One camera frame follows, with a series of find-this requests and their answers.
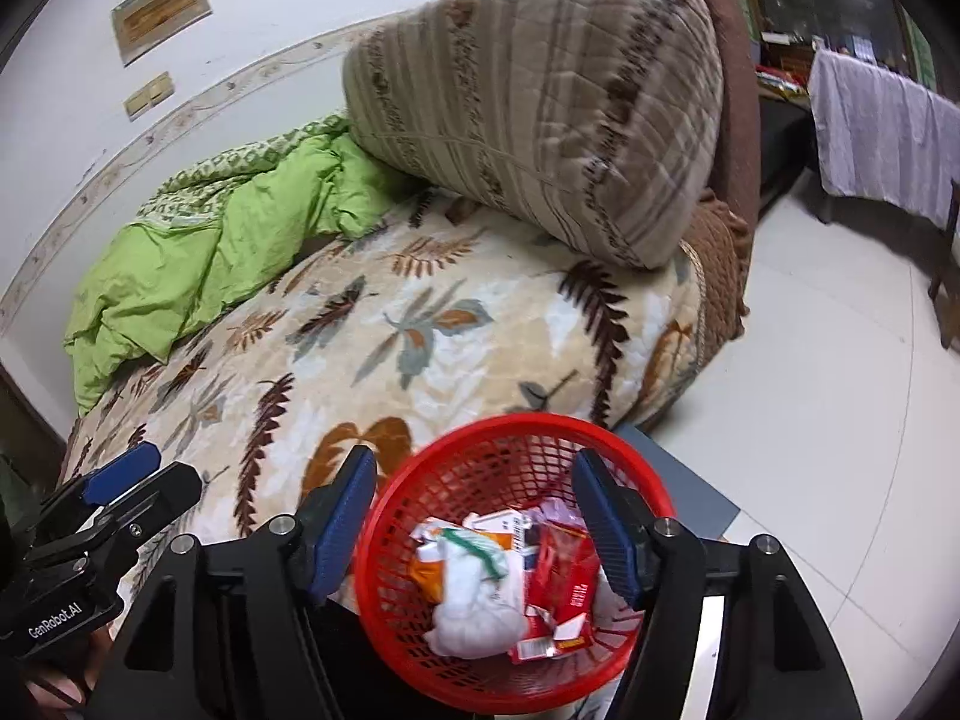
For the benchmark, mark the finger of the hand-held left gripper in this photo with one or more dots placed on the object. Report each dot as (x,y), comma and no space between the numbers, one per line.
(120,469)
(161,491)

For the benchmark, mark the red mesh basket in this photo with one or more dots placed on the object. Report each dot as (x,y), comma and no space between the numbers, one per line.
(480,427)

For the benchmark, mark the leaf print blanket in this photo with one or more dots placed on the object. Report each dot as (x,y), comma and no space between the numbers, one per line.
(450,330)

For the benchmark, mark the green quilt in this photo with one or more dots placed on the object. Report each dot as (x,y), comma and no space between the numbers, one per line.
(187,262)

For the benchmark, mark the striped beige pillow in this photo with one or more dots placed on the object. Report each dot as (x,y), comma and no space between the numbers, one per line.
(540,105)

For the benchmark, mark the framed wall poster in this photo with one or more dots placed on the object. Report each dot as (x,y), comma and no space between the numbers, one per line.
(161,11)

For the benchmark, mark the table with white cloth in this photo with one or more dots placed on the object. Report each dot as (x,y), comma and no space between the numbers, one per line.
(885,127)

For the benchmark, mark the brown fringed cloth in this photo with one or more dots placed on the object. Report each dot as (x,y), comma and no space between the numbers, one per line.
(720,270)

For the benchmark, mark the dark wooden cabinet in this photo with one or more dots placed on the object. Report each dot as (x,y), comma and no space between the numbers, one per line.
(22,420)

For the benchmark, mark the orange carton box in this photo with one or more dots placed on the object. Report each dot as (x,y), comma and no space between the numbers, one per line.
(510,532)

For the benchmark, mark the dark low cabinet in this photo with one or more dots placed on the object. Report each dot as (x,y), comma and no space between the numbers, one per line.
(780,142)

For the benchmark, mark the grey board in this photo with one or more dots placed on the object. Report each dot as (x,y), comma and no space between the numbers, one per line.
(675,480)

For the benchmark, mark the beige wall switch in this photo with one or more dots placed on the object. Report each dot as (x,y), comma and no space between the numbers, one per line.
(150,96)

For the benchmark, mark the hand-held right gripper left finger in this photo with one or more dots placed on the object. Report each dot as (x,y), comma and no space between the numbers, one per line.
(345,517)

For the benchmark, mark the white plastic bag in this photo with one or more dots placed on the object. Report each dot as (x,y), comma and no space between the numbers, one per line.
(472,600)

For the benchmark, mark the person's left hand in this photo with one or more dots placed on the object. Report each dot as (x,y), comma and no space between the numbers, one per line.
(67,686)

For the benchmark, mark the red packaging pieces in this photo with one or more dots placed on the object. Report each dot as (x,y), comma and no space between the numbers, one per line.
(559,577)

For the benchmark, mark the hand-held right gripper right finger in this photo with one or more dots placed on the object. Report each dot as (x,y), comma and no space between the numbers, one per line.
(607,525)

